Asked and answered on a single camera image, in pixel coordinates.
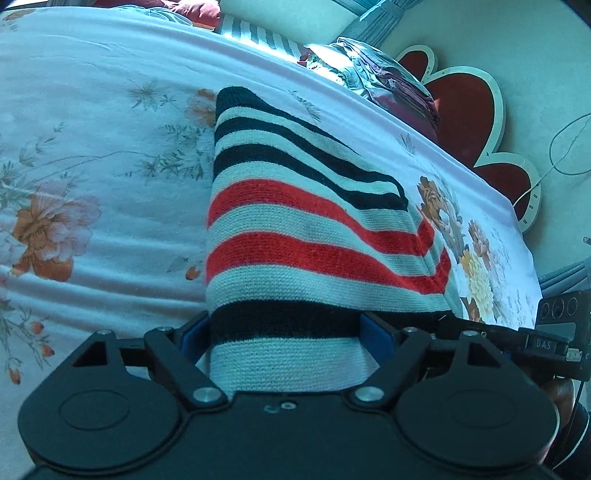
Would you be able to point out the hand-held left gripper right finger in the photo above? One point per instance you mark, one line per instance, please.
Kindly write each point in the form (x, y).
(375, 339)

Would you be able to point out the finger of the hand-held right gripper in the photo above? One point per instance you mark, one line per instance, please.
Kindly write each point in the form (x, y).
(480, 331)

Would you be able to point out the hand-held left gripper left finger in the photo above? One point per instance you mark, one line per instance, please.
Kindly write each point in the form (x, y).
(195, 339)

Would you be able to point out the black white red striped sweater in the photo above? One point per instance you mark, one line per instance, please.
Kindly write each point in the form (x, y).
(300, 221)

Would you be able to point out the pile of shiny folded clothes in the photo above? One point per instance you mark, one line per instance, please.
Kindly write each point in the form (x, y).
(374, 78)

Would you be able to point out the person's right hand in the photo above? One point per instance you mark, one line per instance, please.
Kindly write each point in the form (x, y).
(559, 398)

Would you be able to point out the floral white bed sheet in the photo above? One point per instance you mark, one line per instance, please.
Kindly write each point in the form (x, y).
(101, 184)

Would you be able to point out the red heart shaped headboard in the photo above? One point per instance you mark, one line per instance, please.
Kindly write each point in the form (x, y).
(466, 115)

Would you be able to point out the grey white striped pillow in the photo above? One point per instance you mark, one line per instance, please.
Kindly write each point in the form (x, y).
(261, 34)

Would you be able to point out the teal curtain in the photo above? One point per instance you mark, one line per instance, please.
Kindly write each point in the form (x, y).
(369, 16)

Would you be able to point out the dark red pillow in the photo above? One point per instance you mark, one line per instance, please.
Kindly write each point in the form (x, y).
(184, 11)

